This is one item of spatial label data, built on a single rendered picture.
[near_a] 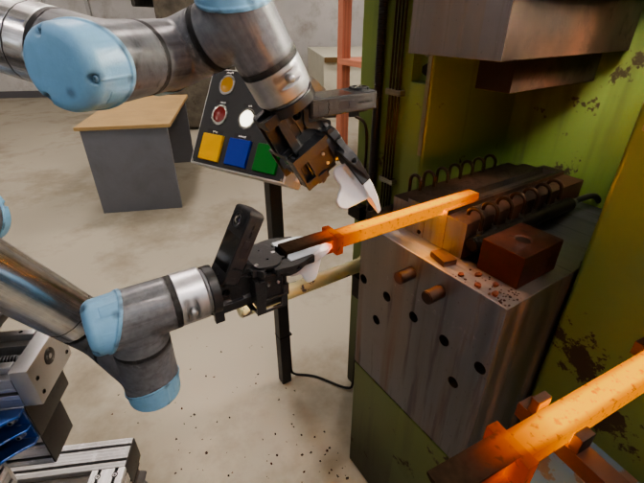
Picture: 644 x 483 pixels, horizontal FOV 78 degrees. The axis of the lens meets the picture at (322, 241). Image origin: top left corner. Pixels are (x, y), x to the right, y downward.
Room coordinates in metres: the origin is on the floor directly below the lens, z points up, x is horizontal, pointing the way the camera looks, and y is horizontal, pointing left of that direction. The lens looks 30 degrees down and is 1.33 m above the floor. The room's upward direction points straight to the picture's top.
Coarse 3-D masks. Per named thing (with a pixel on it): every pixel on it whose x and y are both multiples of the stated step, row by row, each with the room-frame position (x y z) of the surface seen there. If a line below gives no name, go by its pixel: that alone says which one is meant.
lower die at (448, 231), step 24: (504, 168) 1.01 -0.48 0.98; (528, 168) 0.98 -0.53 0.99; (552, 168) 0.95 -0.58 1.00; (408, 192) 0.85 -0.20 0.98; (432, 192) 0.82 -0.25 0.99; (456, 192) 0.82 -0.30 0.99; (504, 192) 0.80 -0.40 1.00; (528, 192) 0.82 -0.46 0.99; (552, 192) 0.82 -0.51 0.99; (576, 192) 0.88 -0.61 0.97; (456, 216) 0.70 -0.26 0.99; (504, 216) 0.72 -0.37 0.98; (432, 240) 0.72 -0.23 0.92; (456, 240) 0.67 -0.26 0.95
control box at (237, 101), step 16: (240, 80) 1.17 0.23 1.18; (208, 96) 1.20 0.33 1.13; (224, 96) 1.17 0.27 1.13; (240, 96) 1.14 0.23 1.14; (208, 112) 1.17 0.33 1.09; (240, 112) 1.12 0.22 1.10; (256, 112) 1.09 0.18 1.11; (208, 128) 1.15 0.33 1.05; (224, 128) 1.12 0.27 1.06; (240, 128) 1.09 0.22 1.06; (256, 128) 1.07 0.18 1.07; (224, 144) 1.09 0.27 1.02; (256, 144) 1.04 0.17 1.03; (192, 160) 1.12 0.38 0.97; (256, 176) 0.99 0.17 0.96; (272, 176) 0.97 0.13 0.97; (288, 176) 0.96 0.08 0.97
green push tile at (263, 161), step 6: (258, 144) 1.03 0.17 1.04; (264, 144) 1.02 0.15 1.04; (258, 150) 1.02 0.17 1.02; (264, 150) 1.01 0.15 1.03; (258, 156) 1.01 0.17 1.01; (264, 156) 1.00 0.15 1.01; (270, 156) 0.99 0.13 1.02; (276, 156) 0.99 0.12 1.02; (258, 162) 1.00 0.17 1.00; (264, 162) 0.99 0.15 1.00; (270, 162) 0.99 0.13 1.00; (252, 168) 1.00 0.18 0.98; (258, 168) 0.99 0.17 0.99; (264, 168) 0.98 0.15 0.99; (270, 168) 0.98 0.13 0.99; (276, 168) 0.97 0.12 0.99; (270, 174) 0.98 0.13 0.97
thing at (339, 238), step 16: (464, 192) 0.78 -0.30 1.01; (416, 208) 0.69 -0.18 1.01; (432, 208) 0.69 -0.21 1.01; (352, 224) 0.62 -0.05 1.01; (368, 224) 0.62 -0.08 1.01; (384, 224) 0.63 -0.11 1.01; (400, 224) 0.65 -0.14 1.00; (304, 240) 0.55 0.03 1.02; (320, 240) 0.55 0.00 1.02; (336, 240) 0.56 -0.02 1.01; (352, 240) 0.59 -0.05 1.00
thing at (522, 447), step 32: (640, 352) 0.33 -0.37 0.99; (608, 384) 0.29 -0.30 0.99; (640, 384) 0.29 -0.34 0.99; (544, 416) 0.25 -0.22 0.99; (576, 416) 0.25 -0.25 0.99; (480, 448) 0.21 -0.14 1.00; (512, 448) 0.21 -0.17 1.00; (544, 448) 0.22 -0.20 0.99; (448, 480) 0.18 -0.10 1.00; (480, 480) 0.18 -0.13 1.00; (512, 480) 0.20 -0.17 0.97
